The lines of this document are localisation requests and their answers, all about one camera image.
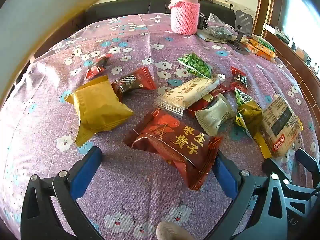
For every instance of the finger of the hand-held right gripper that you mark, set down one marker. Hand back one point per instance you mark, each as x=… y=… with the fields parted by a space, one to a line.
x=310 y=165
x=273 y=167

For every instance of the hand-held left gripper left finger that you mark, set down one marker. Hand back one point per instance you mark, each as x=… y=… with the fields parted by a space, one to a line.
x=86 y=170

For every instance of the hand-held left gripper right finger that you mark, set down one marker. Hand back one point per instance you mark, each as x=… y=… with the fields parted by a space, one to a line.
x=225 y=177

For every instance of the clear biscuit packet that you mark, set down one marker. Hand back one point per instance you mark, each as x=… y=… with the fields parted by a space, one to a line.
x=280 y=122

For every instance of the green and gold snack packet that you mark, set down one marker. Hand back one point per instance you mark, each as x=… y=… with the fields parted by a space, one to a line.
x=250 y=115

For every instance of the grey-white snack packet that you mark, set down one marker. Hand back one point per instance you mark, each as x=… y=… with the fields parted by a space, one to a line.
x=215 y=116

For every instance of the yellow snack packet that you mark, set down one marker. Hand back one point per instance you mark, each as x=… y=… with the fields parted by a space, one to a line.
x=97 y=107

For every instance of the large dark red snack packet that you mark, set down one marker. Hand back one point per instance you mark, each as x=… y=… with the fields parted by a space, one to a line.
x=172 y=140

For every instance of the red packet with gold swirl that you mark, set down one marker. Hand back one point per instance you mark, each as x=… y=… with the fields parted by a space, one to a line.
x=198 y=107

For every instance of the long cream snack packet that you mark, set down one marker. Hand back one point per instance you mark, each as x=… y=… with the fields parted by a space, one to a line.
x=185 y=93

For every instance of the red packet with dark label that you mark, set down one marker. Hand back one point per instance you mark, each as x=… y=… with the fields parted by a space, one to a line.
x=239 y=80

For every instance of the brown and red candy packet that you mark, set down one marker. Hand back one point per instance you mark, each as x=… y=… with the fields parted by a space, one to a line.
x=132 y=81

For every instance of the small red candy packet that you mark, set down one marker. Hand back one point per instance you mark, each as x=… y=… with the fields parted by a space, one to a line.
x=96 y=68

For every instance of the green pea snack packet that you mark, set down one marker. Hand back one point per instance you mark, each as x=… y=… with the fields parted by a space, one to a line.
x=197 y=66

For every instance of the wooden display cabinet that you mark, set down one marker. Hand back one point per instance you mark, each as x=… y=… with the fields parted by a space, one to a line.
x=287 y=55

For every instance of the orange flat box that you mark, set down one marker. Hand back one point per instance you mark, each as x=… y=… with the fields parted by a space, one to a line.
x=260 y=51

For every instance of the green flat box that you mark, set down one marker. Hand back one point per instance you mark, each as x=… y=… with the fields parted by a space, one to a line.
x=265 y=42

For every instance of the purple floral tablecloth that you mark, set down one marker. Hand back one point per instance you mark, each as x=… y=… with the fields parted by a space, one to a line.
x=150 y=42

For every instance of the clear plastic bag items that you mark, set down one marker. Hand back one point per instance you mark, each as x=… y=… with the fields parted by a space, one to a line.
x=220 y=32

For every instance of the grey phone stand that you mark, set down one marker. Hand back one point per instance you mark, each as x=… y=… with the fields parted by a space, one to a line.
x=243 y=20

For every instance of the small black device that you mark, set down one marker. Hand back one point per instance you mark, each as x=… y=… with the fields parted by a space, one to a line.
x=203 y=21

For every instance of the clear plastic bag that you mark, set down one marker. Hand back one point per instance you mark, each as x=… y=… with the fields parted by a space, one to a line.
x=215 y=18

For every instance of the black sofa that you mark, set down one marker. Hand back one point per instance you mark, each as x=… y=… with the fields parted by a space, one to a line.
x=125 y=7

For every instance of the pink thermos with knit sleeve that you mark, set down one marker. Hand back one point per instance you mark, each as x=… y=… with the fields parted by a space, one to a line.
x=183 y=15

